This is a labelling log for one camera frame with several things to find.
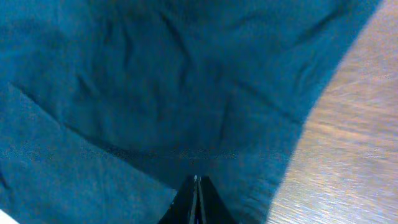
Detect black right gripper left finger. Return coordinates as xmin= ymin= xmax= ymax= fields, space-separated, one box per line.
xmin=158 ymin=175 xmax=197 ymax=224

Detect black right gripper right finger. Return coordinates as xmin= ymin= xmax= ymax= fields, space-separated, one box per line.
xmin=197 ymin=176 xmax=237 ymax=224

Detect navy blue shorts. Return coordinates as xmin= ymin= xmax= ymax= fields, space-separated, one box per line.
xmin=1 ymin=0 xmax=380 ymax=223

